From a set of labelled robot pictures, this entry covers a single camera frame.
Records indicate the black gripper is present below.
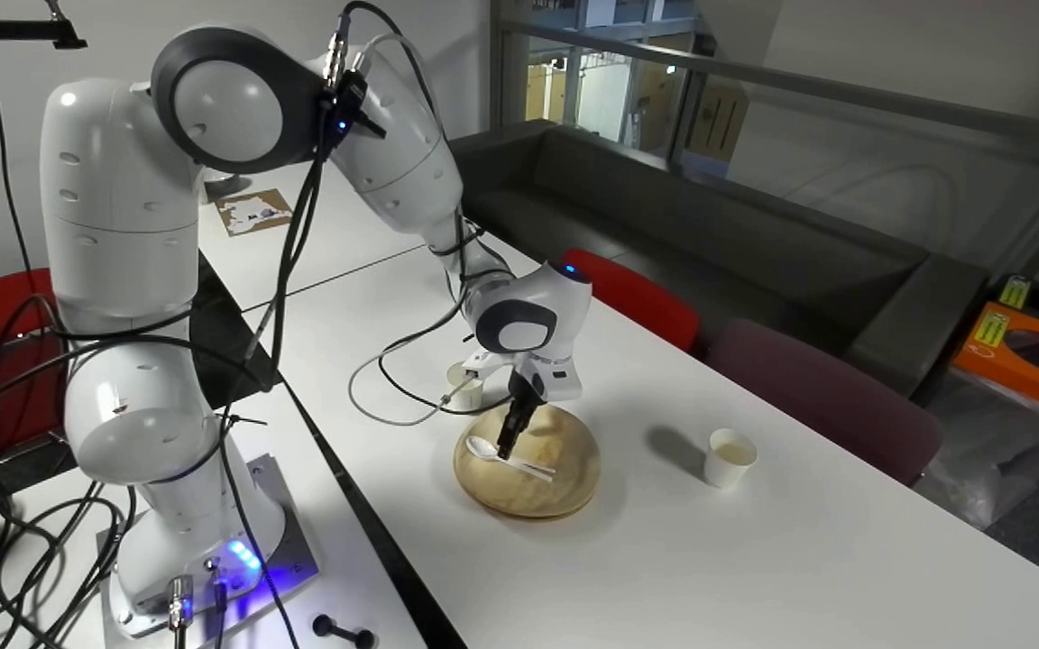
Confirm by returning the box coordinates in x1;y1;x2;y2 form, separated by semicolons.
496;375;545;459

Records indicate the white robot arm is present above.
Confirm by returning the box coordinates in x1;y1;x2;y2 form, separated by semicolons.
40;25;593;611

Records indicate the round wooden plate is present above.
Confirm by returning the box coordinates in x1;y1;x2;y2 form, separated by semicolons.
452;404;602;519

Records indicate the paper cup near plate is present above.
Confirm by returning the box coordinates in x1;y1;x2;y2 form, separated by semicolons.
446;363;481;412

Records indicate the paper cup front left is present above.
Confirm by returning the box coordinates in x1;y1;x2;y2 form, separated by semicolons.
703;429;759;488

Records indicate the dark grey sofa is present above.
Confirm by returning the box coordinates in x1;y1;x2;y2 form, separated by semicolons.
452;122;985;398

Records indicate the black dumbbell shaped tool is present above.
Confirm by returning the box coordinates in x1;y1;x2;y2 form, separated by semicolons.
311;612;375;649

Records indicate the maroon chair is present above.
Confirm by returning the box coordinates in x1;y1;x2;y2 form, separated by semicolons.
706;320;940;488

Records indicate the paper sheet on table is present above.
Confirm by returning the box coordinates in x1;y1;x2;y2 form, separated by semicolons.
215;189;292;238

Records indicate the red chair behind robot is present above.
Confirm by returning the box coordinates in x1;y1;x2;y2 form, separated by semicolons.
0;267;62;459

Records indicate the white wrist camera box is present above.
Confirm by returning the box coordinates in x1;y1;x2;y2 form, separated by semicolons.
539;368;581;404

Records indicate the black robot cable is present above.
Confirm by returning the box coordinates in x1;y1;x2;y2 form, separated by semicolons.
343;219;524;429

